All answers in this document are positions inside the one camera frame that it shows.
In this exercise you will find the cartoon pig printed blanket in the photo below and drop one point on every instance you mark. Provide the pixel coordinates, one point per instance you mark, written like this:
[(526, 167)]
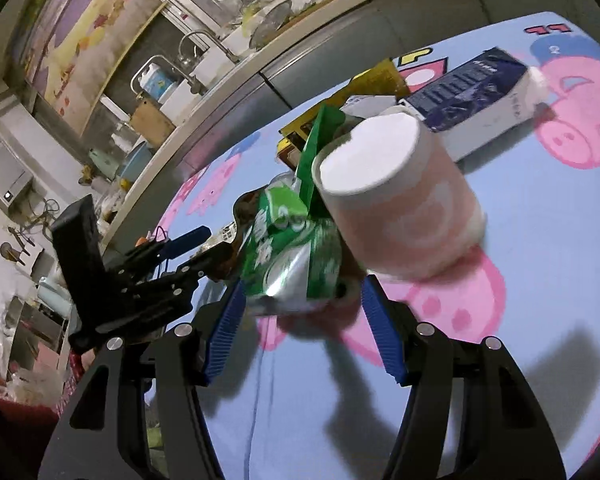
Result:
[(530, 260)]

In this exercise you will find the colourful wall poster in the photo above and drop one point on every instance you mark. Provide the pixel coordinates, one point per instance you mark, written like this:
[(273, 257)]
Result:
[(90, 25)]

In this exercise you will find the blue and white carton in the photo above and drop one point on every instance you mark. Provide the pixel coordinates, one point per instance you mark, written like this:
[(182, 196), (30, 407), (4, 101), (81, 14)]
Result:
[(470, 90)]

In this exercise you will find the round metal strainer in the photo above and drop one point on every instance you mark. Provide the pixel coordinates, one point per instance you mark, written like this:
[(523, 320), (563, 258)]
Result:
[(274, 17)]

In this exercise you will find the blue plastic basin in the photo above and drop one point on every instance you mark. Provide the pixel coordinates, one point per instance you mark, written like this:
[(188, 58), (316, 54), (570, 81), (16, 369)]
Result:
[(135, 162)]

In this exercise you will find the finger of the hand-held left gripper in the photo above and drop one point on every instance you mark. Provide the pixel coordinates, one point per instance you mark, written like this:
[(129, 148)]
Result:
[(187, 239), (205, 264)]

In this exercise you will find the chrome kitchen faucet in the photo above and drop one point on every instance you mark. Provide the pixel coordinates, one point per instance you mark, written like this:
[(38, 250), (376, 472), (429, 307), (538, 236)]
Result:
[(200, 37)]

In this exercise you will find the wooden cutting board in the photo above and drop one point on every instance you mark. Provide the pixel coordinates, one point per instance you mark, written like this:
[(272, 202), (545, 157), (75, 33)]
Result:
[(152, 122)]

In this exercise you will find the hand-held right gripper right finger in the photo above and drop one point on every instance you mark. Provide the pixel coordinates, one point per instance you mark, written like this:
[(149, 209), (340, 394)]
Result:
[(382, 335)]

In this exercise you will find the steel kitchen counter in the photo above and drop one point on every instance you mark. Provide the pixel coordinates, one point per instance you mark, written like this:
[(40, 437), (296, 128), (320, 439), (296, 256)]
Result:
[(330, 35)]

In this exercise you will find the green snack bag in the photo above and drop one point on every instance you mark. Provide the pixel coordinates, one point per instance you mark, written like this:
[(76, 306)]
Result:
[(280, 240)]

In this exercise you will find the brown snack wrapper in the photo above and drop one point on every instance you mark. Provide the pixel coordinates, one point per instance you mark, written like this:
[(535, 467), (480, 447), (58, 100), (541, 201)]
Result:
[(245, 207)]

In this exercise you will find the white paper packet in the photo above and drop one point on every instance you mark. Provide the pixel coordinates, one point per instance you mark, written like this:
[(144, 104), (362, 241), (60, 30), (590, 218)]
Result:
[(367, 105)]

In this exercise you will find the pink paper cup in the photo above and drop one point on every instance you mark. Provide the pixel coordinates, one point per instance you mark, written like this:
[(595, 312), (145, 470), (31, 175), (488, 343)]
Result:
[(405, 210)]

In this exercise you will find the white detergent bottle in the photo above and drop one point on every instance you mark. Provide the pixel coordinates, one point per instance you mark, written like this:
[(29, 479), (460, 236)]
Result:
[(155, 81)]

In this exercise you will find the steel kitchen appliance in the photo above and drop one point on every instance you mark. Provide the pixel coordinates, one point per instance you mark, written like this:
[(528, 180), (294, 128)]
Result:
[(0, 175)]

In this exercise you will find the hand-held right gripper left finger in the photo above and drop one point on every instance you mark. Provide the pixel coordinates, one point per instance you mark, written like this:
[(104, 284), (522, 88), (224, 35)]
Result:
[(224, 332)]

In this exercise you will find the white plastic bag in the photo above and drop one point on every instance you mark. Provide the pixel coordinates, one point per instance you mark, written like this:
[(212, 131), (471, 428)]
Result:
[(10, 360)]

